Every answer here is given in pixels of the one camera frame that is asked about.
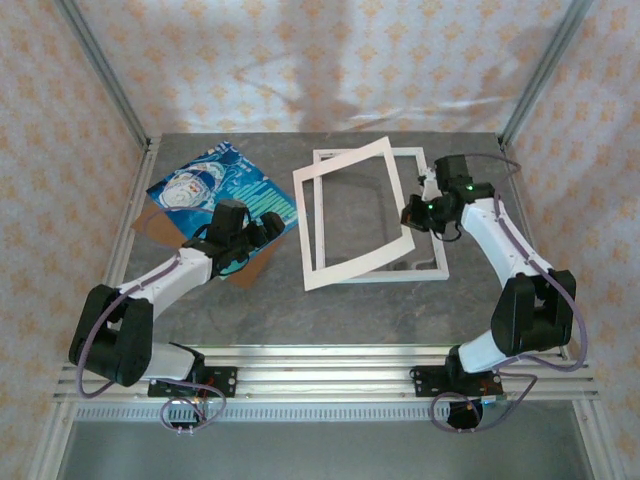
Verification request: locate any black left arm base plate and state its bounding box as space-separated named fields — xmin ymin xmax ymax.
xmin=148 ymin=366 xmax=238 ymax=400

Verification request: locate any grey sheet metal panel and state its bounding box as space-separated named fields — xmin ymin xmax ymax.
xmin=52 ymin=419 xmax=599 ymax=480

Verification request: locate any narrow aluminium table edge rail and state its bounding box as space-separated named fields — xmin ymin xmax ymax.
xmin=87 ymin=343 xmax=566 ymax=361

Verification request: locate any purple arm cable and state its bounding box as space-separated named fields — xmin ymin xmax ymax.
xmin=74 ymin=205 xmax=229 ymax=435
xmin=429 ymin=152 xmax=589 ymax=434

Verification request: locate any aluminium frame leg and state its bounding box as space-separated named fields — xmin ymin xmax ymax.
xmin=27 ymin=399 xmax=76 ymax=480
xmin=573 ymin=399 xmax=619 ymax=480

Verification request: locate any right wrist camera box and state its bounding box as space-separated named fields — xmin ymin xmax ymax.
xmin=417 ymin=154 xmax=472 ymax=201

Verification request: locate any aluminium side rail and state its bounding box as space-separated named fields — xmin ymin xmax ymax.
xmin=79 ymin=137 xmax=162 ymax=362

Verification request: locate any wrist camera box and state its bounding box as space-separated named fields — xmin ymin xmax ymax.
xmin=207 ymin=198 xmax=252 ymax=242
xmin=417 ymin=154 xmax=472 ymax=201

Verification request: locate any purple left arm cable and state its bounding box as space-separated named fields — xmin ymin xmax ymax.
xmin=74 ymin=205 xmax=229 ymax=435

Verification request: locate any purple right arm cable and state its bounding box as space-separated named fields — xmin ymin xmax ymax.
xmin=429 ymin=152 xmax=589 ymax=434

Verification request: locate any white picture frame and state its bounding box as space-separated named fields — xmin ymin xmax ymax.
xmin=312 ymin=146 xmax=450 ymax=284

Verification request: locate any wide aluminium mounting rail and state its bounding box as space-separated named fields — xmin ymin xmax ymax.
xmin=52 ymin=360 xmax=601 ymax=404

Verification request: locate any aluminium upright post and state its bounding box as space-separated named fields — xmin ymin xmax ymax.
xmin=53 ymin=0 xmax=154 ymax=151
xmin=498 ymin=0 xmax=596 ymax=149

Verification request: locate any white mat board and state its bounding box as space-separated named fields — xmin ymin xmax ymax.
xmin=292 ymin=135 xmax=418 ymax=293

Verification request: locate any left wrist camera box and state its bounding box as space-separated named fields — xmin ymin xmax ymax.
xmin=207 ymin=198 xmax=252 ymax=242

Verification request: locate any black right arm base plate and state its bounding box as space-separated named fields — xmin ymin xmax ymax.
xmin=409 ymin=364 xmax=503 ymax=399

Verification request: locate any blue racing helmet photo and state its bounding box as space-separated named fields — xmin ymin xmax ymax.
xmin=146 ymin=141 xmax=300 ymax=281

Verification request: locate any brown cardboard backing board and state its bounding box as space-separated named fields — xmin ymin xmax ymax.
xmin=132 ymin=199 xmax=289 ymax=290

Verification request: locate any grey slotted cable duct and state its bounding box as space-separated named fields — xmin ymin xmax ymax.
xmin=73 ymin=403 xmax=576 ymax=424

